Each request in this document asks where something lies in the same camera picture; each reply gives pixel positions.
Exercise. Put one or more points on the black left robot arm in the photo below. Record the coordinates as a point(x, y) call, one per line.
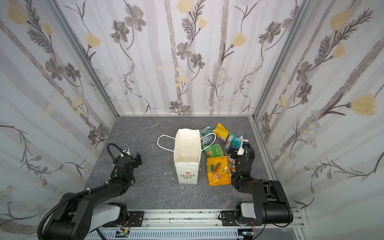
point(71, 218)

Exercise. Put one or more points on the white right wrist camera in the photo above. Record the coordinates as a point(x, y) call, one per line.
point(241, 149)

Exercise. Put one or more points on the orange snack bag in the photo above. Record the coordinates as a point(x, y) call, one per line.
point(219, 171)

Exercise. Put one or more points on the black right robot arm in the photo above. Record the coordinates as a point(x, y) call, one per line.
point(270, 204)

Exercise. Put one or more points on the green chips bag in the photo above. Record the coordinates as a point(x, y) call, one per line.
point(214, 150)

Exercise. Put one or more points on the white paper shopping bag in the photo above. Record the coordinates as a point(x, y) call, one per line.
point(187, 153)

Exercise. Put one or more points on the small green circuit board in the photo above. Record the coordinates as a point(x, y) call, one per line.
point(122, 234)

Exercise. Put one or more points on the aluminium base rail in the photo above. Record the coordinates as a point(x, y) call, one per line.
point(188, 225)

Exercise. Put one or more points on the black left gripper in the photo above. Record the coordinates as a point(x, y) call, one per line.
point(135, 160)

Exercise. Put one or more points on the teal candy bag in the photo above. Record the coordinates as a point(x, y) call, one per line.
point(233, 141)

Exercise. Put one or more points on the yellow snack packet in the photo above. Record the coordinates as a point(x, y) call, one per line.
point(221, 132)

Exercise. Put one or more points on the Fox's lemon blackcurrant candy bag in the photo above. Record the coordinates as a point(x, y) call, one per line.
point(232, 163)

